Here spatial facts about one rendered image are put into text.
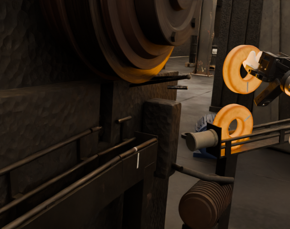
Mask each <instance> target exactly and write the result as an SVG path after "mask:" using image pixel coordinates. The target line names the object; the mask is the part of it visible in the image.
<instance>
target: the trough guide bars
mask: <svg viewBox="0 0 290 229"><path fill-rule="evenodd" d="M285 122H290V119H284V120H279V121H275V122H270V123H265V124H259V125H254V126H253V129H257V128H261V127H265V129H260V130H255V131H252V132H251V134H245V135H241V136H236V137H232V138H228V139H222V140H221V143H225V145H222V146H221V149H225V157H230V156H231V147H233V146H237V145H241V144H246V143H251V142H255V141H259V140H263V139H269V138H273V137H277V136H279V143H280V144H284V139H285V134H290V130H288V131H285V129H290V123H289V124H283V125H279V126H274V127H270V126H271V125H275V124H281V123H285ZM276 131H280V132H279V133H276V134H270V133H272V132H276ZM228 132H229V134H233V133H234V132H235V130H230V131H228ZM262 134H265V135H264V136H261V137H257V138H253V139H248V140H243V141H239V142H235V143H231V142H232V141H235V140H239V139H245V138H249V137H253V136H258V135H262Z"/></svg>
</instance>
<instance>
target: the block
mask: <svg viewBox="0 0 290 229"><path fill-rule="evenodd" d="M180 115H181V103H180V102H179V101H174V100H166V99H160V98H154V99H150V100H146V101H145V104H144V117H143V129H142V132H143V133H147V134H152V135H157V136H158V149H157V160H156V171H154V177H157V178H161V179H167V178H169V177H170V176H171V175H172V174H174V173H175V170H174V169H172V168H171V165H172V163H176V158H177V148H178V138H179V129H180Z"/></svg>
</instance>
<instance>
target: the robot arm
mask: <svg viewBox="0 0 290 229"><path fill-rule="evenodd" d="M281 55H284V56H286V57H281ZM243 66H244V68H245V70H246V71H247V72H248V73H249V74H251V75H253V76H255V77H256V78H258V79H259V80H261V81H264V82H269V84H270V85H269V86H268V87H266V88H265V89H264V90H263V91H262V92H261V93H260V94H259V95H258V96H257V97H256V98H255V99H254V101H255V103H256V105H257V106H263V107H264V106H267V105H269V104H270V103H271V102H272V101H273V100H274V99H275V98H277V97H278V96H279V95H280V94H281V93H282V92H285V93H286V94H287V95H289V96H290V57H289V56H287V55H285V54H283V53H281V52H279V53H278V55H274V54H272V53H270V52H264V51H260V52H259V53H258V55H257V56H256V57H255V52H254V51H251V52H250V54H249V56H248V58H247V60H245V61H244V62H243ZM289 144H290V138H289Z"/></svg>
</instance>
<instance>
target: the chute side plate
mask: <svg viewBox="0 0 290 229"><path fill-rule="evenodd" d="M157 149H158V142H155V143H153V144H151V145H149V146H147V147H145V148H143V149H141V150H139V151H137V152H136V153H134V154H132V155H130V156H128V157H126V158H124V159H122V160H120V161H119V162H117V163H116V164H114V165H113V166H111V167H109V168H108V169H107V170H105V171H104V172H102V173H101V174H99V175H97V176H96V177H94V178H93V179H91V180H90V181H88V182H87V183H85V184H84V185H82V186H80V187H79V188H78V189H76V190H75V191H73V192H72V193H70V194H68V195H67V196H65V197H64V198H62V199H61V200H59V201H58V202H56V203H55V204H53V205H52V206H50V207H49V208H47V209H46V210H44V211H43V212H41V213H39V214H38V215H36V216H35V217H33V218H32V219H30V220H29V221H27V222H26V223H24V224H23V225H21V226H20V227H18V228H17V229H78V228H79V227H80V226H82V225H83V224H84V223H85V222H87V221H88V220H89V219H90V218H92V217H93V216H94V215H95V214H97V213H98V212H99V211H100V210H102V209H103V208H104V207H105V206H106V205H108V204H109V203H110V202H111V201H113V200H114V199H115V198H116V197H118V196H119V195H120V194H121V193H123V192H125V191H126V190H127V189H129V188H130V187H132V186H133V185H135V184H136V183H138V182H139V181H141V180H142V179H143V178H144V169H145V167H146V166H148V165H150V164H151V163H153V162H155V165H154V171H156V160H157ZM138 153H139V164H138V168H137V159H138Z"/></svg>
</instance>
